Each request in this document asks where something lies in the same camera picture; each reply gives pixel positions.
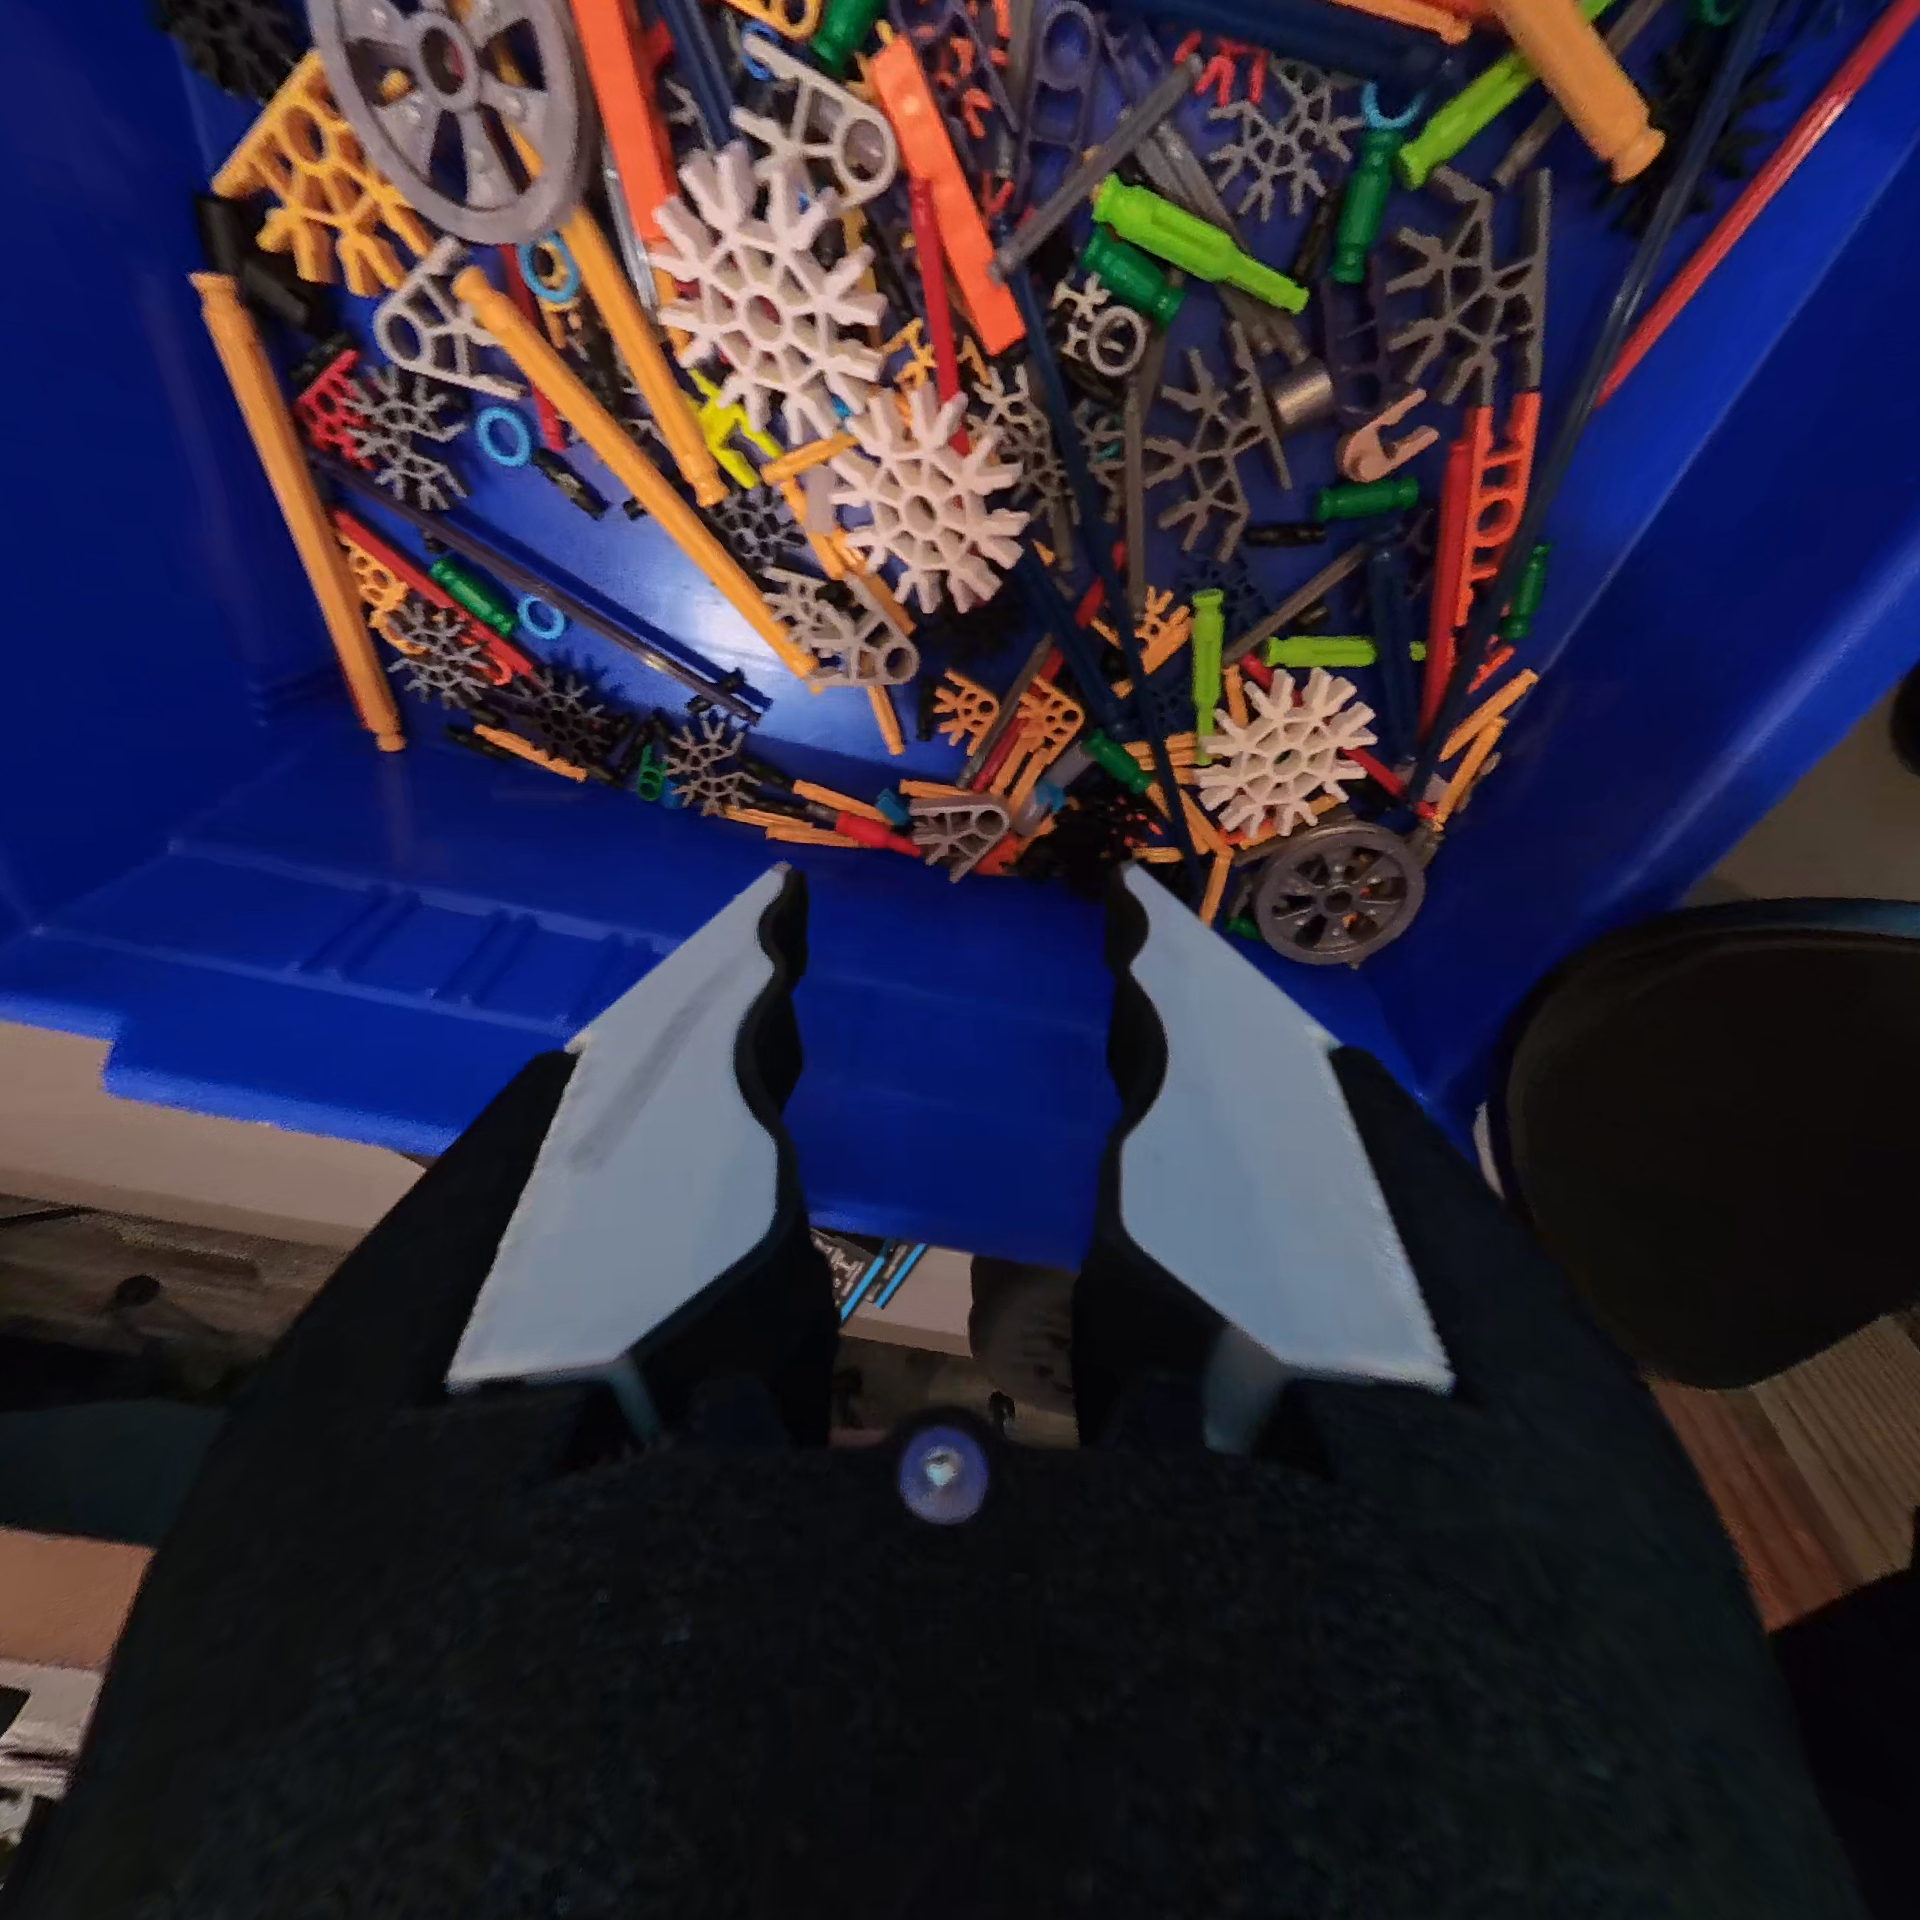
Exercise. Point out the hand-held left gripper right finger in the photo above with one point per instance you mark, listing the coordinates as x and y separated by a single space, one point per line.
1276 1201

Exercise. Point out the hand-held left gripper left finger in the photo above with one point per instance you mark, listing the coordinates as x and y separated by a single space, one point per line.
629 1185

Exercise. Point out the blue plastic bin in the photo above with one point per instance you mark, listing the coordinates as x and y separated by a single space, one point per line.
376 932

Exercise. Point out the pile of construction toy pieces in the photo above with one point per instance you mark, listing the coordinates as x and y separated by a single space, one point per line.
764 300

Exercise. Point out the black office chair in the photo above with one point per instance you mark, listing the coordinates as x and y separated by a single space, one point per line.
1710 1142

